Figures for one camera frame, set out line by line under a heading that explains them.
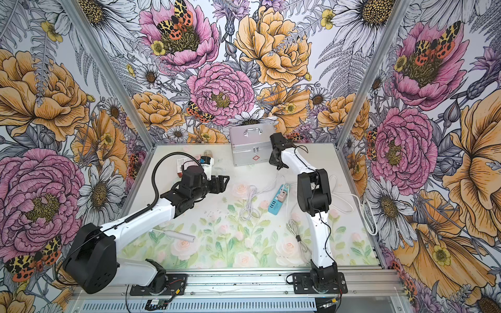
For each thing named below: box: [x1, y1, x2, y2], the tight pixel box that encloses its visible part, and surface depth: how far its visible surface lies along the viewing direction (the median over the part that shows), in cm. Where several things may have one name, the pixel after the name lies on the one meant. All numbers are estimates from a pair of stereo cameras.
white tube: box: [154, 228, 196, 243], surface depth 87 cm
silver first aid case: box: [228, 123, 276, 167], surface depth 110 cm
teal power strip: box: [267, 183, 291, 216], surface depth 96 cm
